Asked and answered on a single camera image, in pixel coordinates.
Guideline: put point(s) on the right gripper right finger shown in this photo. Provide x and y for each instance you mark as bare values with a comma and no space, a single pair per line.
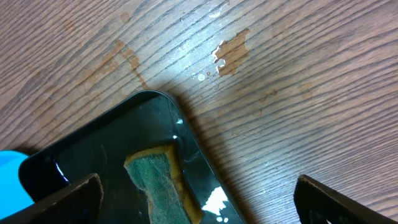
318,203

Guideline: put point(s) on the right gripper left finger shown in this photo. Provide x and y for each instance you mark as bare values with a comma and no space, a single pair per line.
79,202

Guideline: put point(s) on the yellow green sponge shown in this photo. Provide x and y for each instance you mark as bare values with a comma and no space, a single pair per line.
157,172

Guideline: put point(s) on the teal plastic tray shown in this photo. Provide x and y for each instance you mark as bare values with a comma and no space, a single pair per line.
13,196

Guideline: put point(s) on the black water tray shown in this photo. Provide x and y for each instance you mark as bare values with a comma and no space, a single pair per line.
145,120

